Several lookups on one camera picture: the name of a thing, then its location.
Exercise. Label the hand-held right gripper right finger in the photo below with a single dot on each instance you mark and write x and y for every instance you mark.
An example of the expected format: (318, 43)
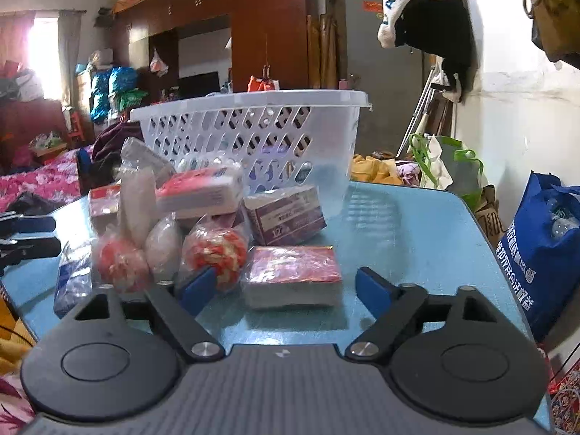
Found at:
(374, 287)

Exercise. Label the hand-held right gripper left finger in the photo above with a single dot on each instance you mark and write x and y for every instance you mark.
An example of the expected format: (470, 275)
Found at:
(198, 287)

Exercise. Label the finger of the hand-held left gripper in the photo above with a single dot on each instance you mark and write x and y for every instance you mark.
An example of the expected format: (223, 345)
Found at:
(34, 249)
(31, 225)

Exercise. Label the pink tissue pack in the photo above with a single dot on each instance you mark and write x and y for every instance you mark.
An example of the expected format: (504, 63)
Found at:
(199, 190)
(103, 206)

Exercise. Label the purple tissue pack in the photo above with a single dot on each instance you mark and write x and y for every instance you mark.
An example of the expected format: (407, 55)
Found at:
(285, 213)

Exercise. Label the white plastic basket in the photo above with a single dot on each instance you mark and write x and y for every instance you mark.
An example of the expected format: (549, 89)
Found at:
(326, 145)

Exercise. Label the bagged red white ball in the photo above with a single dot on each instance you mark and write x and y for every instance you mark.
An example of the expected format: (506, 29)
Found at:
(120, 263)
(215, 251)

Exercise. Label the pink floral blanket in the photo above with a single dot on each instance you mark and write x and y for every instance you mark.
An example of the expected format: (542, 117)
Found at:
(40, 181)

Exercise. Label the blue white packet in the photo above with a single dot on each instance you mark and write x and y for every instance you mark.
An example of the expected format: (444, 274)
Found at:
(72, 276)

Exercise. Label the small white bagged item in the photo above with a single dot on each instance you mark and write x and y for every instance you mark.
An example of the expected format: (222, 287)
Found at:
(162, 247)

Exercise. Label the red wrapped tissue pack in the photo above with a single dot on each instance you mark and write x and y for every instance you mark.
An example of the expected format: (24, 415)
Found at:
(294, 276)

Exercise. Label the tall white bagged item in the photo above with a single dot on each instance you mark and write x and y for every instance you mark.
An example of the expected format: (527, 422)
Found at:
(136, 199)

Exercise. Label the maroon clothing pile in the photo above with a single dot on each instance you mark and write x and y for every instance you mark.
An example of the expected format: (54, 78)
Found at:
(113, 145)

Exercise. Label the yellow blanket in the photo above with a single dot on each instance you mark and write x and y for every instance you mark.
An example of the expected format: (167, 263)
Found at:
(374, 170)

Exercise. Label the cardboard box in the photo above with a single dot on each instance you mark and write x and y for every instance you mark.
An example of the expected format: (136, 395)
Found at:
(490, 217)

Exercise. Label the white green tote bag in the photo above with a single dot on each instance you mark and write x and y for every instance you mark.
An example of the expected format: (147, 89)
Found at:
(453, 167)

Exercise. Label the stack of blue bags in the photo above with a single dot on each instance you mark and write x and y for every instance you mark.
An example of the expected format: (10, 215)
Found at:
(113, 88)

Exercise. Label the blue shopping bag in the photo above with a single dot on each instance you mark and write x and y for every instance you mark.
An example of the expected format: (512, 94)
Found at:
(539, 253)

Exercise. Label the pink curtain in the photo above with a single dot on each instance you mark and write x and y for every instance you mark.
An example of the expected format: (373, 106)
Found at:
(16, 40)

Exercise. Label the metal crutches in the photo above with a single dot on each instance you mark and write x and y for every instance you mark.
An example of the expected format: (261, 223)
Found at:
(423, 104)

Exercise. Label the black television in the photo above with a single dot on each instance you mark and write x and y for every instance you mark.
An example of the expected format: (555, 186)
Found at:
(199, 85)

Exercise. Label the white hanging plastic bag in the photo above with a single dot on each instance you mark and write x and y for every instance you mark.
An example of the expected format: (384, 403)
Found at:
(158, 64)

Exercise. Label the grey door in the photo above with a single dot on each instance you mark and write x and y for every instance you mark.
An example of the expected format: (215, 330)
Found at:
(376, 77)

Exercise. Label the orange white plastic bag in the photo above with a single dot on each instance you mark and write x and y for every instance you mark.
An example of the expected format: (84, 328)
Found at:
(262, 84)

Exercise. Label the black hanging garment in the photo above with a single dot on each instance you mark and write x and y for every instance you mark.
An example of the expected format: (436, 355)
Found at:
(439, 31)

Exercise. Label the brown wooden wardrobe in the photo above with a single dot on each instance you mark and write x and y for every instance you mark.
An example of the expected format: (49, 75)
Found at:
(267, 31)

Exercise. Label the red paper door sign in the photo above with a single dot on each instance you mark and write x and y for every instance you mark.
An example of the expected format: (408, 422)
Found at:
(373, 7)

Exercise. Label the brown hanging bag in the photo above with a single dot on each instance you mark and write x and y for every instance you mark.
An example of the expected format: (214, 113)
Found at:
(557, 9)

